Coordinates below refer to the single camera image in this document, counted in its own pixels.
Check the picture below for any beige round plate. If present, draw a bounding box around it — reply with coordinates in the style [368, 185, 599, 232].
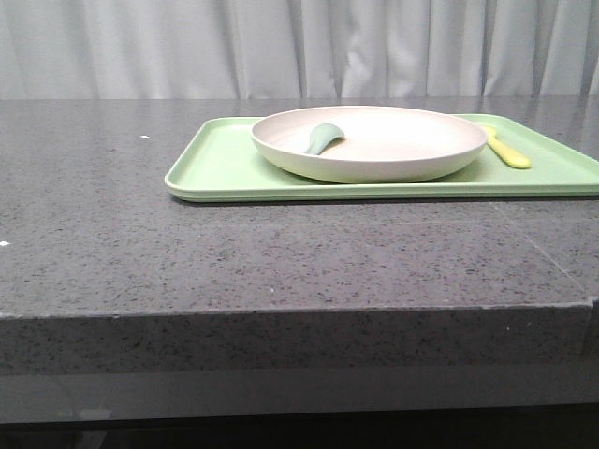
[251, 106, 488, 183]

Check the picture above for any yellow plastic fork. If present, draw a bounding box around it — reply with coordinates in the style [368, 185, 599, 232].
[479, 124, 533, 169]

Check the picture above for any sage green spoon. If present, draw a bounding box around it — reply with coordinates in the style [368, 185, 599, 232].
[305, 123, 345, 155]

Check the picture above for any light green tray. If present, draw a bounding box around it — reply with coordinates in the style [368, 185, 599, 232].
[165, 114, 598, 203]

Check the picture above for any white curtain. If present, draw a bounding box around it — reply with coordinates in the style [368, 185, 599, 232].
[1, 1, 598, 100]

